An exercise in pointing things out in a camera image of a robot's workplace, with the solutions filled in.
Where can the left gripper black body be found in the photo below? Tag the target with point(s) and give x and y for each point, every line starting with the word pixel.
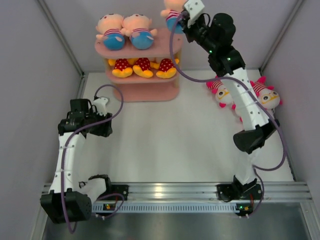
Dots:
pixel 100 130

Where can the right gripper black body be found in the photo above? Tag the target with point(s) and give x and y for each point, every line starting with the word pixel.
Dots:
pixel 197 32

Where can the small baby doll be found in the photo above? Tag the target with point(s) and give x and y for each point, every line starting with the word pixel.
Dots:
pixel 172 10

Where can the yellow plush red dotted dress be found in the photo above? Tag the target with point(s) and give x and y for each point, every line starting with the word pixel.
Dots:
pixel 121 67

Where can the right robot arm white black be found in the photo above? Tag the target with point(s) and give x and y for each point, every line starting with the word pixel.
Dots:
pixel 216 39

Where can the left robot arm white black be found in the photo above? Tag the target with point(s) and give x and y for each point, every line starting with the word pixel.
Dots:
pixel 71 196

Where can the pink three-tier shelf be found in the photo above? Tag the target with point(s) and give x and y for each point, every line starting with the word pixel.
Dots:
pixel 136 88

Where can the right baby doll blue pants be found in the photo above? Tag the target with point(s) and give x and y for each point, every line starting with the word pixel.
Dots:
pixel 137 28

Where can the baby doll blue pants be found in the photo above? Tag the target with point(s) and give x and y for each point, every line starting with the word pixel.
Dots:
pixel 137 28
pixel 109 31

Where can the white plush yellow glasses right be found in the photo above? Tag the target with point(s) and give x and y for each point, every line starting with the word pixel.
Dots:
pixel 266 94

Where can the white plush yellow glasses front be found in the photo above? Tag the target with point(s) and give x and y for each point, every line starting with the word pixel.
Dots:
pixel 238 115

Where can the left baby doll blue pants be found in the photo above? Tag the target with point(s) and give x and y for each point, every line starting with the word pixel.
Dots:
pixel 109 31

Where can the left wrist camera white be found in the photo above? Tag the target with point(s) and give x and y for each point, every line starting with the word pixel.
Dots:
pixel 101 104

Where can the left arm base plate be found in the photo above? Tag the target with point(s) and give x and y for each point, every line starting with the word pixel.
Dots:
pixel 115 192

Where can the perforated cable duct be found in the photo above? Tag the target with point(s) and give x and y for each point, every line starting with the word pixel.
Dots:
pixel 174 207

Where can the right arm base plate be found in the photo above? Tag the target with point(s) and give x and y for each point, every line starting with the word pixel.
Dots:
pixel 231 191

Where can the aluminium mounting rail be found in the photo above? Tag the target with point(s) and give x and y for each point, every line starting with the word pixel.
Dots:
pixel 208 191

